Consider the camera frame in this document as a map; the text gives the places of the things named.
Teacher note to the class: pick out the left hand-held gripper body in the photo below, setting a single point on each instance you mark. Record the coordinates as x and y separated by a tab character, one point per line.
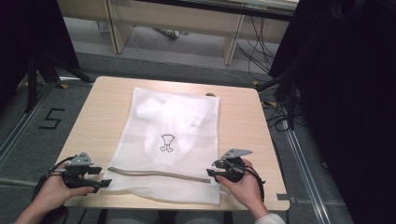
76	179

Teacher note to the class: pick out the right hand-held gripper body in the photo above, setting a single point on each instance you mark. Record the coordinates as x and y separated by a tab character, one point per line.
233	169

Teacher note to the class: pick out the white mesh laundry bag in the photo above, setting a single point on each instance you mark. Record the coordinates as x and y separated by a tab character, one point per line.
168	146

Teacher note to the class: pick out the person's left hand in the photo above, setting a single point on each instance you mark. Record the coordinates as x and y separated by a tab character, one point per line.
57	191

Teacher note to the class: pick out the person's right hand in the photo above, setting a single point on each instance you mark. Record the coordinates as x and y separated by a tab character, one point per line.
246	193

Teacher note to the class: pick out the black table leg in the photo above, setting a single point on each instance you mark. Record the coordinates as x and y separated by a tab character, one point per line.
101	216
228	217

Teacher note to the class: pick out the white garment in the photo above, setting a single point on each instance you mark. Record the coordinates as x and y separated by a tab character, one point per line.
174	118

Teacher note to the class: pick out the small dark round object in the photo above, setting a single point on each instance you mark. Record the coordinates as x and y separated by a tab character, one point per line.
210	94

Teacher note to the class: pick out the yellow tape marker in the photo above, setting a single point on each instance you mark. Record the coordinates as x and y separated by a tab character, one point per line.
64	86
271	103
255	83

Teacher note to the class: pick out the black metal stand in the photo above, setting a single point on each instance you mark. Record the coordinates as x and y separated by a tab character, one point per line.
31	81
291	102

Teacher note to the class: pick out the black curtain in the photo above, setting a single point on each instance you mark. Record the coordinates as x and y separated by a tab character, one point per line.
28	37
348	102

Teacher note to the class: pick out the light wooden desk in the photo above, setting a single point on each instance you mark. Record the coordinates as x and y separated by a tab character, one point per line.
174	17

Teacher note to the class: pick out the metal floor rail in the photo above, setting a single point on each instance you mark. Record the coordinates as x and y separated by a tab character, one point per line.
21	126
306	174

